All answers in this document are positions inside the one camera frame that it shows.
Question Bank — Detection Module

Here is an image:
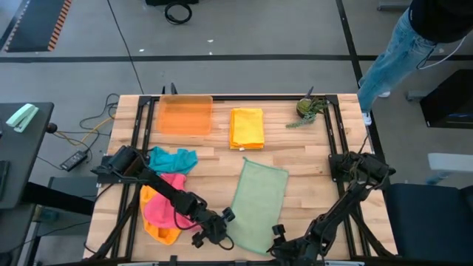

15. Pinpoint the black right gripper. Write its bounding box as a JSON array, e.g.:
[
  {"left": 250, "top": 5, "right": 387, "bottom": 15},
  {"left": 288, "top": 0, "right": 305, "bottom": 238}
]
[{"left": 271, "top": 224, "right": 321, "bottom": 266}]

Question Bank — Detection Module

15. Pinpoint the grey furniture base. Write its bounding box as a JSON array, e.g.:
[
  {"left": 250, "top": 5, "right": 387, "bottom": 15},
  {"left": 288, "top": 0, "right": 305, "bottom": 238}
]
[{"left": 376, "top": 2, "right": 411, "bottom": 11}]

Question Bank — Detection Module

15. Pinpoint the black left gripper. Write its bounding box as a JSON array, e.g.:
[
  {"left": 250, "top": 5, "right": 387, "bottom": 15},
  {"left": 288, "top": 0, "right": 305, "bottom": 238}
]
[{"left": 191, "top": 207, "right": 236, "bottom": 248}]

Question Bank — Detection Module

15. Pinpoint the long thin black cable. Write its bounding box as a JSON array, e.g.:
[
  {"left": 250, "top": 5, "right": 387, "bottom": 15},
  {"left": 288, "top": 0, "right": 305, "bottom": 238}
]
[{"left": 106, "top": 0, "right": 145, "bottom": 95}]

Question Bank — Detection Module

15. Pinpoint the orange translucent plastic tray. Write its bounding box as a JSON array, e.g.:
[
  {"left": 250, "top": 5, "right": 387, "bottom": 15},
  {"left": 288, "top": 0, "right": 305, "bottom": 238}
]
[{"left": 154, "top": 95, "right": 214, "bottom": 137}]

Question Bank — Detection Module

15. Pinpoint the black power adapter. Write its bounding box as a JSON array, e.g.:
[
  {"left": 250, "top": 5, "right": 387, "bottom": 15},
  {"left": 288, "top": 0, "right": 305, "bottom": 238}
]
[{"left": 59, "top": 150, "right": 89, "bottom": 172}]

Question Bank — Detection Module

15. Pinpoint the black mat with orange edge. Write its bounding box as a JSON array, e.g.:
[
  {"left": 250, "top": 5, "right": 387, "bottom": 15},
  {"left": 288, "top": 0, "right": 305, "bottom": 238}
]
[{"left": 2, "top": 0, "right": 73, "bottom": 52}]

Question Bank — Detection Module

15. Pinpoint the black floor cable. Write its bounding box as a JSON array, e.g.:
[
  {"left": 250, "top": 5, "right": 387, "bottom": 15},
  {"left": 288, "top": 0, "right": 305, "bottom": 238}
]
[{"left": 36, "top": 92, "right": 120, "bottom": 171}]

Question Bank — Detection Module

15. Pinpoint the mint green stapler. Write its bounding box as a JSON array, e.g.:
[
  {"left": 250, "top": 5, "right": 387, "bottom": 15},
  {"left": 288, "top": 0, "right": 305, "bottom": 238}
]
[{"left": 5, "top": 103, "right": 40, "bottom": 133}]

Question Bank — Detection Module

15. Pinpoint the dark blue chair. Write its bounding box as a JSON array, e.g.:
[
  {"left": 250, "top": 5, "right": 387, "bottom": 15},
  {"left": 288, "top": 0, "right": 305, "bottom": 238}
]
[{"left": 384, "top": 183, "right": 473, "bottom": 264}]

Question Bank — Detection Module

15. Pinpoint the black flat device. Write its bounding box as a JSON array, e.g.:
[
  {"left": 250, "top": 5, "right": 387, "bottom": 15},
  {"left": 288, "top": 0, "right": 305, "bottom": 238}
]
[{"left": 0, "top": 159, "right": 11, "bottom": 202}]

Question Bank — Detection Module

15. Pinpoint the light green microfiber towel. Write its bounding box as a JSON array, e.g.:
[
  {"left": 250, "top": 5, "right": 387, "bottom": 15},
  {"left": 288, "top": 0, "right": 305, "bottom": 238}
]
[{"left": 225, "top": 157, "right": 290, "bottom": 256}]

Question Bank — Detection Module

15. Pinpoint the teal blue microfiber towel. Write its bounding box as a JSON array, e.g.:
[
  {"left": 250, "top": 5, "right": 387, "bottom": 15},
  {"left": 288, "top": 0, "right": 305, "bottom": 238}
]
[{"left": 148, "top": 146, "right": 199, "bottom": 176}]

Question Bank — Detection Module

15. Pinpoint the coiled black cable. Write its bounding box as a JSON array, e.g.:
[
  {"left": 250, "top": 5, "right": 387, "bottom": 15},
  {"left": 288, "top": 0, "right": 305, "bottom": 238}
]
[{"left": 163, "top": 1, "right": 194, "bottom": 26}]

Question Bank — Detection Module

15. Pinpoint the pink microfiber towel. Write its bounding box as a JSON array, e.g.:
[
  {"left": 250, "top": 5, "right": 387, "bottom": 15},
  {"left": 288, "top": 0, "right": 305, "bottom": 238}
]
[{"left": 143, "top": 172, "right": 203, "bottom": 232}]

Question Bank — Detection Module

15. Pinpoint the black storage box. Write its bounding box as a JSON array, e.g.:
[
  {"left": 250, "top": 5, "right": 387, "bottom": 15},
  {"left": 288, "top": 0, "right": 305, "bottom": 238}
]
[{"left": 420, "top": 69, "right": 473, "bottom": 129}]

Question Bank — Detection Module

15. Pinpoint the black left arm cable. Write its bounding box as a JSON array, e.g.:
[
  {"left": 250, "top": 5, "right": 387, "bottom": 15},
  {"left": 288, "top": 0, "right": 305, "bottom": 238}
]
[{"left": 172, "top": 206, "right": 235, "bottom": 251}]

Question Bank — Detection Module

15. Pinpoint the black equipment base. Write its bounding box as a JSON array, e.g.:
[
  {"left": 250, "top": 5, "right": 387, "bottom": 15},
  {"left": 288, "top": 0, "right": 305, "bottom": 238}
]
[{"left": 145, "top": 0, "right": 200, "bottom": 7}]

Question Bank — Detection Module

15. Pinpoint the yellow microfiber towel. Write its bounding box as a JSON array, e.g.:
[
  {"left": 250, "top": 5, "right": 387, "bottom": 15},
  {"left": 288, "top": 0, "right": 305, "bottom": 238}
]
[{"left": 231, "top": 107, "right": 265, "bottom": 146}]

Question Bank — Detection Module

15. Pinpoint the white floor cable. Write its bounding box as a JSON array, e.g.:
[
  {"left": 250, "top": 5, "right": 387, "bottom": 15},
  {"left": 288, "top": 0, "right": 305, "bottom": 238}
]
[{"left": 416, "top": 36, "right": 467, "bottom": 70}]

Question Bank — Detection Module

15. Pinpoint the small potted succulent plant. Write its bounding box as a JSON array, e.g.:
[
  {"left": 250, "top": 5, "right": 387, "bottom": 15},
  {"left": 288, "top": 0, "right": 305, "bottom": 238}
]
[{"left": 285, "top": 86, "right": 330, "bottom": 129}]

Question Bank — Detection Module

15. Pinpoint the orange microfiber towel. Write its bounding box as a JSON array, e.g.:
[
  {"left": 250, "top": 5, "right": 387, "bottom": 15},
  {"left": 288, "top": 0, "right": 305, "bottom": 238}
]
[
  {"left": 228, "top": 109, "right": 266, "bottom": 151},
  {"left": 139, "top": 184, "right": 183, "bottom": 246}
]

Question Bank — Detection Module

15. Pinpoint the white shelf board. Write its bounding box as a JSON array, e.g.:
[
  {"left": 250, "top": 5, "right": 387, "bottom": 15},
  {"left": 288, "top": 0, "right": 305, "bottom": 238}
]
[{"left": 427, "top": 153, "right": 473, "bottom": 174}]

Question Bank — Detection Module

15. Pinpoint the black desk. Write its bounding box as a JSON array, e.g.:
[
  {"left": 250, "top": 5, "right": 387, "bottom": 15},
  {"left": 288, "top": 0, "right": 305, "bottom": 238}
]
[{"left": 0, "top": 102, "right": 55, "bottom": 211}]

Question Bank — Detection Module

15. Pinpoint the yellow floor cable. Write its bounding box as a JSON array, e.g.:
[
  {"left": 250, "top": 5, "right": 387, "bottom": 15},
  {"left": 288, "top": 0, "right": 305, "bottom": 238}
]
[{"left": 81, "top": 117, "right": 112, "bottom": 144}]

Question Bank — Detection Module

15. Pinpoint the black metal rig frame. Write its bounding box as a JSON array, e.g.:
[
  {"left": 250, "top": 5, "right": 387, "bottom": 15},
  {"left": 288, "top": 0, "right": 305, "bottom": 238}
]
[{"left": 84, "top": 94, "right": 399, "bottom": 264}]

